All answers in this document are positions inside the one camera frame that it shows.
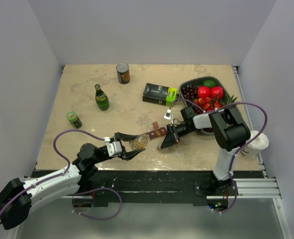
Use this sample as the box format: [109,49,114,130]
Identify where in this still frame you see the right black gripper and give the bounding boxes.
[161,123,195,149]

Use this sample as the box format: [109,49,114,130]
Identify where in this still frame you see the clear pill jar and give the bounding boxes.
[130,134,150,150]

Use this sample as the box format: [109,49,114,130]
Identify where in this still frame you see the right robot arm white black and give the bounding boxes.
[160,106,251,196]

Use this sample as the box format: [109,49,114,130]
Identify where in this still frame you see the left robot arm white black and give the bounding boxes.
[0,132,143,230]

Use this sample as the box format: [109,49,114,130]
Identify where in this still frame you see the black green product box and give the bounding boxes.
[142,83,179,107]

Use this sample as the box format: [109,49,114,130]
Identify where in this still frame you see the green glass bottle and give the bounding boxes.
[95,84,109,111]

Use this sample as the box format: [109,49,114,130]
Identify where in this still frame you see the dark red grapes bunch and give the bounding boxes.
[181,84,203,114]

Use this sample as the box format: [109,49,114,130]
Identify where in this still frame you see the red cherries cluster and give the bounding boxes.
[194,97,223,111]

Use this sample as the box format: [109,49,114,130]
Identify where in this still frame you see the grey fruit tray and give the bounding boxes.
[178,76,243,136]

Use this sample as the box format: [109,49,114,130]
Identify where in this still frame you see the red apple left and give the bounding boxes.
[197,86,211,98]

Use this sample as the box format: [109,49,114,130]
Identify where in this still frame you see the red apple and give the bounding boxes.
[197,86,211,98]
[210,86,224,99]

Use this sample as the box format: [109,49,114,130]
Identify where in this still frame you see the small green lidded jar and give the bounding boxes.
[66,111,82,129]

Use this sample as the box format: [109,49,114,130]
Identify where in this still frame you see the red apple right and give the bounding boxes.
[210,86,224,99]

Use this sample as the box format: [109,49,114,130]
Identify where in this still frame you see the green lime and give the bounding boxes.
[201,79,217,89]

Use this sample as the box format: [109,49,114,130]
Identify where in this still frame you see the small pineapple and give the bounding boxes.
[223,94,237,105]

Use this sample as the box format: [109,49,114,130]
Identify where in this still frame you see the orange labelled tin can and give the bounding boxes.
[116,63,130,84]

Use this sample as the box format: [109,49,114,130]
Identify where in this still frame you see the white paper cup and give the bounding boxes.
[240,133,269,158]

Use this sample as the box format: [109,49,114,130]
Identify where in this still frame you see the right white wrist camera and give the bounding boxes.
[163,109,173,124]

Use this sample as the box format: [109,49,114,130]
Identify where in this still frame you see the black mounting base plate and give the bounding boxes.
[32,169,240,207]

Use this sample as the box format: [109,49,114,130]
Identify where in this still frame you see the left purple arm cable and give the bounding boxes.
[0,129,110,226]

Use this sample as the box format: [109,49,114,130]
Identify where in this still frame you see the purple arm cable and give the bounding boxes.
[0,129,110,226]
[168,98,269,215]

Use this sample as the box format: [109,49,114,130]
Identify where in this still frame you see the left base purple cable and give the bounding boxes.
[71,187,123,220]

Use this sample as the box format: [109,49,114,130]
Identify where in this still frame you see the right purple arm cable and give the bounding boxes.
[168,98,269,215]

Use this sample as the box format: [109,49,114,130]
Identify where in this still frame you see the aluminium frame rail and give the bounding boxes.
[22,174,282,200]

